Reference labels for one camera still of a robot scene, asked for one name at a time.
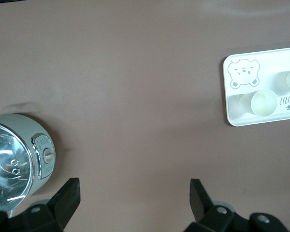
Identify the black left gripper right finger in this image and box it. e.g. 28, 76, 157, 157
183, 178, 289, 232

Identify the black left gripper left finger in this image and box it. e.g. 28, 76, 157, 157
0, 177, 81, 232

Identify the cream bear print tray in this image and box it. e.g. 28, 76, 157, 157
222, 45, 290, 127

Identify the glass pot lid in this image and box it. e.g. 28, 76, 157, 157
0, 120, 33, 209

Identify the grey-green electric cooking pot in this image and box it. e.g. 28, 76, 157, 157
0, 107, 57, 218

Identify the brown table cover mat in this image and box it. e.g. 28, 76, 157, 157
0, 0, 290, 232

